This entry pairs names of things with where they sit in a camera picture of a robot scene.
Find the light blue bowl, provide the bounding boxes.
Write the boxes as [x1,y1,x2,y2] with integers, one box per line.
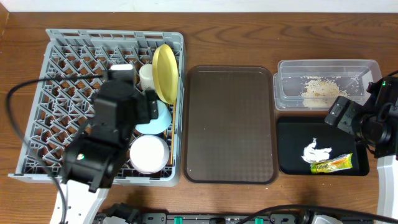
[135,100,172,135]

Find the cream cup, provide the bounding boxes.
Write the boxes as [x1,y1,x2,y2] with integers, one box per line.
[139,64,155,90]

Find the green orange snack wrapper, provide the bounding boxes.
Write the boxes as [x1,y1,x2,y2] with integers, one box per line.
[310,153,353,174]

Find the yellow plate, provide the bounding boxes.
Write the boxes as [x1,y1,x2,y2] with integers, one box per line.
[152,44,178,105]

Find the rice leftovers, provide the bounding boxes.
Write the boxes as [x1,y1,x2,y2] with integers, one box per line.
[301,78,348,109]

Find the pink bowl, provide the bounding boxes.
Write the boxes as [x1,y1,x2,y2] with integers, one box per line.
[129,135,170,174]

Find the white tissue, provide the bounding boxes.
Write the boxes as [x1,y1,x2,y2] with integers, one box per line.
[302,138,332,164]

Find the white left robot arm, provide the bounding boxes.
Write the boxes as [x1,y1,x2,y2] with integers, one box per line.
[50,80,158,223]

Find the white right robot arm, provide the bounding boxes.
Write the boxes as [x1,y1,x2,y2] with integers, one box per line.
[328,76,397,223]

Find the black waste tray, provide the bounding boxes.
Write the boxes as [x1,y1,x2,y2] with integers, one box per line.
[277,117,369,176]

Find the grey dishwasher rack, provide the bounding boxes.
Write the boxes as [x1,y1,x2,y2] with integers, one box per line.
[11,29,186,187]

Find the clear plastic container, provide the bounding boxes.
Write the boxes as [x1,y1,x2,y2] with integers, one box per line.
[273,59,381,111]

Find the brown serving tray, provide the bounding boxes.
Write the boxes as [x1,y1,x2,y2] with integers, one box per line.
[183,66,279,185]

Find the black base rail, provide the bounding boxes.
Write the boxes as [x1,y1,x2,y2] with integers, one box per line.
[93,212,374,224]

